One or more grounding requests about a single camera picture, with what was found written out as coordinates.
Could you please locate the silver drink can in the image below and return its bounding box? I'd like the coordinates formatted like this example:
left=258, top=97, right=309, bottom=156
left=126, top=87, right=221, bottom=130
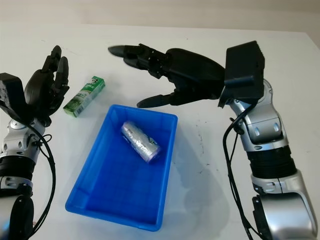
left=120, top=121, right=161, bottom=165

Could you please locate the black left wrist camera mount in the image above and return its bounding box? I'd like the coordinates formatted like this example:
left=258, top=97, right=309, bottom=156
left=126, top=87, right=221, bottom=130
left=0, top=72, right=33, bottom=123

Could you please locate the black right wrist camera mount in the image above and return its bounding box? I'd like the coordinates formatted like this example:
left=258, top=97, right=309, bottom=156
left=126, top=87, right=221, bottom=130
left=217, top=40, right=266, bottom=110

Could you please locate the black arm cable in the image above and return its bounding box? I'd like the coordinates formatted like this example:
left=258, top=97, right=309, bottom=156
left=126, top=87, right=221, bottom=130
left=221, top=99, right=255, bottom=240
left=24, top=121, right=57, bottom=240

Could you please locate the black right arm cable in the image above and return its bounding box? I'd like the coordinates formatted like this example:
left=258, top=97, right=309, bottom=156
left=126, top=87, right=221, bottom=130
left=221, top=99, right=255, bottom=240

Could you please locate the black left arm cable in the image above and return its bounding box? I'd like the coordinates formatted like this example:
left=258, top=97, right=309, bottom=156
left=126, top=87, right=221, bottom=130
left=24, top=121, right=57, bottom=240

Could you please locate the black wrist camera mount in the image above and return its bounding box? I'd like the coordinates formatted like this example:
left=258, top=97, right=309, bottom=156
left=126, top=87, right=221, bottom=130
left=0, top=72, right=33, bottom=123
left=217, top=40, right=266, bottom=110

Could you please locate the blue plastic tray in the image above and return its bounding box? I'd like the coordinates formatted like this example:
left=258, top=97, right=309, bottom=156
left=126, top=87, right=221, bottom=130
left=64, top=104, right=179, bottom=231

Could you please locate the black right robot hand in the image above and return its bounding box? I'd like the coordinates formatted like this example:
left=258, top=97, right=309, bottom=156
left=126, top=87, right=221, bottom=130
left=107, top=43, right=227, bottom=109

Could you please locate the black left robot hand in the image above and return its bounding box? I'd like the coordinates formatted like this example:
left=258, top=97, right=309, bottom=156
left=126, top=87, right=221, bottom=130
left=23, top=44, right=71, bottom=121

